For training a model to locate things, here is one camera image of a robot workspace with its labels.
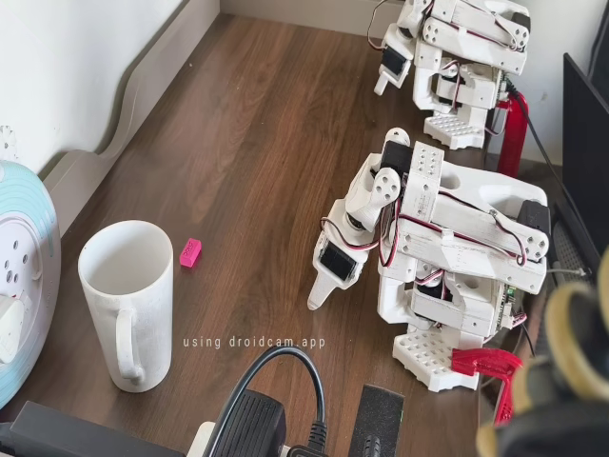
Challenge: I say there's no thick black power cable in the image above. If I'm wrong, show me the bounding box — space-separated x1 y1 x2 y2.
226 345 330 457

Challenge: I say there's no white plug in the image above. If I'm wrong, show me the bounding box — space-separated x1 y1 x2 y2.
0 293 28 366

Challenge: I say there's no black power adapter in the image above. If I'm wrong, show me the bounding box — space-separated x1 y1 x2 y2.
208 388 289 457

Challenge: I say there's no blurred yellow black object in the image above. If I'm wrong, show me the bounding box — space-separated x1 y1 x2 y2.
475 247 609 457

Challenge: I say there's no black flat box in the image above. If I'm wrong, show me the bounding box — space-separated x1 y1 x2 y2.
0 401 189 457

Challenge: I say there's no red clamp with ribbed jaw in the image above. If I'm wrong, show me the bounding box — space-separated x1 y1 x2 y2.
450 348 524 427

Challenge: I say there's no tall white mug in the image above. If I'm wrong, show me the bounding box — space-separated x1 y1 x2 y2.
77 219 174 393

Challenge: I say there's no round blue white cable reel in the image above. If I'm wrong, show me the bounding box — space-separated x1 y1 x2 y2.
0 160 63 410

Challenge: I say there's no black foam block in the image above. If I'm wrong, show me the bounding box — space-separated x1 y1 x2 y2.
349 383 406 457

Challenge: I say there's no red smooth clamp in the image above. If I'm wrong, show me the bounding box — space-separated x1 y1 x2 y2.
494 89 529 177

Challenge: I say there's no small pink block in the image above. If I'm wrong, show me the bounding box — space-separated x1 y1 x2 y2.
179 237 203 269

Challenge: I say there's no black mesh panel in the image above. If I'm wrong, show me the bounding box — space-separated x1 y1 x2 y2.
546 199 601 289

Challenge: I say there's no thin grey cable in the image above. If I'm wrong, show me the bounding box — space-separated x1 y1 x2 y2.
546 265 592 278

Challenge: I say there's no white flower decoration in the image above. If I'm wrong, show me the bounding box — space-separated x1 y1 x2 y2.
0 126 19 162

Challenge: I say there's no thin black cable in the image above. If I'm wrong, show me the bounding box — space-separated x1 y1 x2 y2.
504 78 570 191

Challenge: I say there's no white leader robot arm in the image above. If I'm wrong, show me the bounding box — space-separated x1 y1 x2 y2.
369 0 532 152

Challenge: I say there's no grey wavy desk side rail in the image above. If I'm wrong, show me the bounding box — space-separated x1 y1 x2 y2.
40 0 225 239

